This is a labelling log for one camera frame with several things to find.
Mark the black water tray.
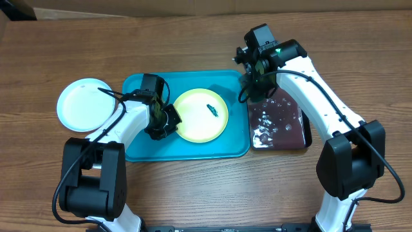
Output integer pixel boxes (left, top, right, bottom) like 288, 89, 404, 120
247, 88, 312, 151

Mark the yellow plate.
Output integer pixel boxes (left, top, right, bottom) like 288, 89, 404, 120
173, 88, 229, 143

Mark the light blue plate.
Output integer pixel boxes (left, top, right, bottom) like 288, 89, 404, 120
56, 78, 116, 132

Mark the teal plastic tray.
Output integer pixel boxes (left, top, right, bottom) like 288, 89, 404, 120
126, 70, 250, 162

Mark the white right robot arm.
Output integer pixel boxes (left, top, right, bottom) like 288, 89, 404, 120
233, 24, 406, 231

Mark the cardboard backdrop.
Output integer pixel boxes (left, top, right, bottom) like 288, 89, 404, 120
27, 0, 411, 17

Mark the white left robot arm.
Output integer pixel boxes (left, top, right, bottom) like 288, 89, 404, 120
51, 73, 182, 231

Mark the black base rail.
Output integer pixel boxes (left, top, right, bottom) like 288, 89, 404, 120
86, 222, 373, 232

